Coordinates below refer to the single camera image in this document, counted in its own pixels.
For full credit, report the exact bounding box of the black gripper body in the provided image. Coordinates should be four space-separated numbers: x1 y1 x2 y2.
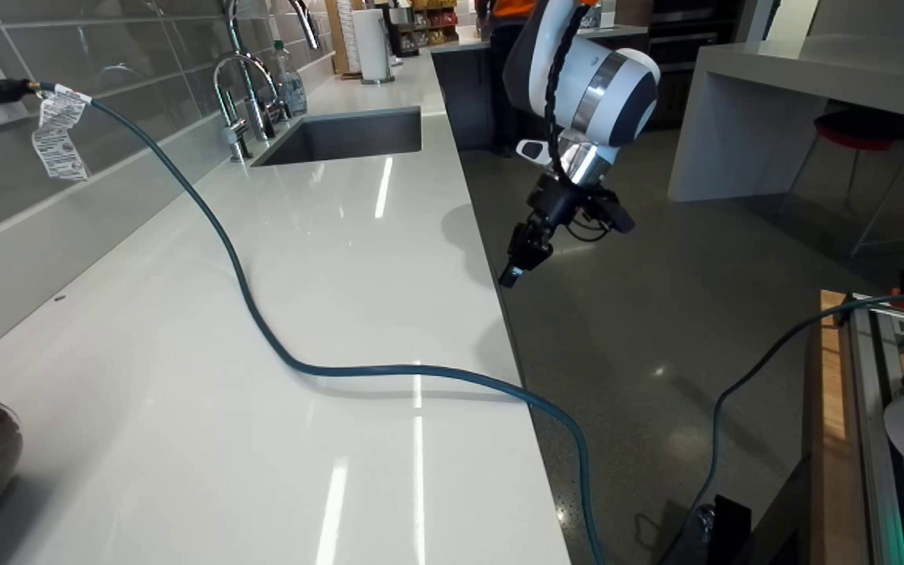
507 177 635 264

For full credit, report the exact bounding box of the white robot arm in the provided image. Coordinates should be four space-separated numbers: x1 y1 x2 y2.
499 0 661 288

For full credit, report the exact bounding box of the person in orange vest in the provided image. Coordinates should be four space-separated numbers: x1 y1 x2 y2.
486 0 538 29

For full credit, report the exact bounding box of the white kitchen island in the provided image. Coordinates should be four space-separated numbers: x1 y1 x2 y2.
669 37 904 201

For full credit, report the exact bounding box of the dark undermount sink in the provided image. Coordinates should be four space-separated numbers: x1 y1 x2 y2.
256 107 422 168

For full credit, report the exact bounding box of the white trash bin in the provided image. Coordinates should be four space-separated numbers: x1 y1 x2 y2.
350 11 391 84

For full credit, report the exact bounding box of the tall chrome kitchen faucet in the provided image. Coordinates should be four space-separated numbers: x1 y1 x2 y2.
210 0 319 142

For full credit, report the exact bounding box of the red stool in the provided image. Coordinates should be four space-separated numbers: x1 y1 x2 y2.
790 107 904 201

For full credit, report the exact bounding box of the wooden robot cart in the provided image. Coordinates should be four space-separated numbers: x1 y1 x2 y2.
803 291 904 565

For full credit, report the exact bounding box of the black power plug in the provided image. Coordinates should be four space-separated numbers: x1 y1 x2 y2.
0 79 40 103

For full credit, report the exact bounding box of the black built-in wall oven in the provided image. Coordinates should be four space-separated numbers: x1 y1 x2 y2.
646 0 728 74

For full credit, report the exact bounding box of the white cable tag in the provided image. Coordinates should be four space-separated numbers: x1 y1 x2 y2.
31 84 87 182

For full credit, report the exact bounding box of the teal power cable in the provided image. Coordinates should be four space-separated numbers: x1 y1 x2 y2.
37 79 904 565

